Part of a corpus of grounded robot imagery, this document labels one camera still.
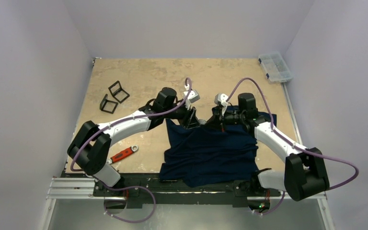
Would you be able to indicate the black display frame near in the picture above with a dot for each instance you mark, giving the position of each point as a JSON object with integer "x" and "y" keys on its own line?
{"x": 108, "y": 106}

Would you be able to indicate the navy blue t-shirt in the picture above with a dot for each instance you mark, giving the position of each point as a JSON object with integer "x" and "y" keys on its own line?
{"x": 202, "y": 156}

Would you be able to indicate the aluminium rail frame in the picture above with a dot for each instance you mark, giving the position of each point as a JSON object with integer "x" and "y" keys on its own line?
{"x": 84, "y": 204}

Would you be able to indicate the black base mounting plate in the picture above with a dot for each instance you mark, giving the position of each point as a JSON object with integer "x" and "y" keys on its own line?
{"x": 148, "y": 189}

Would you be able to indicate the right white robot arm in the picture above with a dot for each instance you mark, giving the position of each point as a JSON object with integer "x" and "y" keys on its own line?
{"x": 305, "y": 173}

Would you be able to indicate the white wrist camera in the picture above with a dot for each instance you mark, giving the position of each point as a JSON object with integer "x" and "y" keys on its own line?
{"x": 221, "y": 100}
{"x": 191, "y": 97}

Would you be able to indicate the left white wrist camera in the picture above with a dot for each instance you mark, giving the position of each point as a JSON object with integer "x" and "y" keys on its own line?
{"x": 191, "y": 97}

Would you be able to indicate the red adjustable wrench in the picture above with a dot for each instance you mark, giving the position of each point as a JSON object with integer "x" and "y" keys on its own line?
{"x": 123, "y": 154}

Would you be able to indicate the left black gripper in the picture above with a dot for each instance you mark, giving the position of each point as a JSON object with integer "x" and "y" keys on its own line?
{"x": 189, "y": 119}

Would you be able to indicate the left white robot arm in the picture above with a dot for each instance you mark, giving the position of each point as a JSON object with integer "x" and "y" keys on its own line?
{"x": 90, "y": 147}

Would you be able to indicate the black display frame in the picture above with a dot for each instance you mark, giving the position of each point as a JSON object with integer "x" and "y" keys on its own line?
{"x": 117, "y": 92}
{"x": 108, "y": 106}

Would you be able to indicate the clear plastic organizer box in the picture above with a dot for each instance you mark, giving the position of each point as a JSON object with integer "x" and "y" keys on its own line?
{"x": 275, "y": 67}

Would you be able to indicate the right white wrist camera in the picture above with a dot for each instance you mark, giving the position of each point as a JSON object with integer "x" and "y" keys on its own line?
{"x": 221, "y": 100}

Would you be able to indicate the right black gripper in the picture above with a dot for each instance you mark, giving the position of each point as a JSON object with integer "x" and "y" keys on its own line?
{"x": 218, "y": 117}

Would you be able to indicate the black display frame far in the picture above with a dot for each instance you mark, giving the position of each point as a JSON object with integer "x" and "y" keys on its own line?
{"x": 117, "y": 92}

